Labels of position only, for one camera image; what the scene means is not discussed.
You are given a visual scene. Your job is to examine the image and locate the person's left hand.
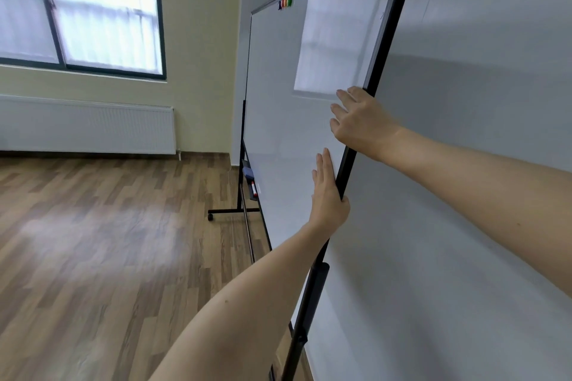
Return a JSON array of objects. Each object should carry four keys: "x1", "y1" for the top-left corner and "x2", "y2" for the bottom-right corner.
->
[{"x1": 310, "y1": 147, "x2": 351, "y2": 232}]

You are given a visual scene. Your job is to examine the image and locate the person's right hand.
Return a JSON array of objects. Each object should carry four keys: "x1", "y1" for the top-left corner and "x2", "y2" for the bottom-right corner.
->
[{"x1": 329, "y1": 86, "x2": 403, "y2": 163}]

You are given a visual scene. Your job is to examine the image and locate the black-framed whiteboard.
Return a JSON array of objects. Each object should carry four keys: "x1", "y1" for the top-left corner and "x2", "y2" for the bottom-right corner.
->
[{"x1": 207, "y1": 0, "x2": 422, "y2": 381}]

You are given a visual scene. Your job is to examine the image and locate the person's right forearm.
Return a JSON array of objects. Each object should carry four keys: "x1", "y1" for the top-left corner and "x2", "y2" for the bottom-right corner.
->
[{"x1": 384, "y1": 126, "x2": 572, "y2": 298}]

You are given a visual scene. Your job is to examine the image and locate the person's left forearm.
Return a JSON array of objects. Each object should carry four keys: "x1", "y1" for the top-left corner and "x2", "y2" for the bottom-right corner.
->
[{"x1": 150, "y1": 222, "x2": 332, "y2": 381}]

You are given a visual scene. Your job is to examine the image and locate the dark-framed window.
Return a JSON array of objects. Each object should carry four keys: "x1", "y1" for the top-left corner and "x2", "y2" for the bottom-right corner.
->
[{"x1": 0, "y1": 0, "x2": 167, "y2": 81}]

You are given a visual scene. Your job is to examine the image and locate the white wall radiator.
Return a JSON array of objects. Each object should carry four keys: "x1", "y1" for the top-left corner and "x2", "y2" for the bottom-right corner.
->
[{"x1": 0, "y1": 93, "x2": 178, "y2": 156}]

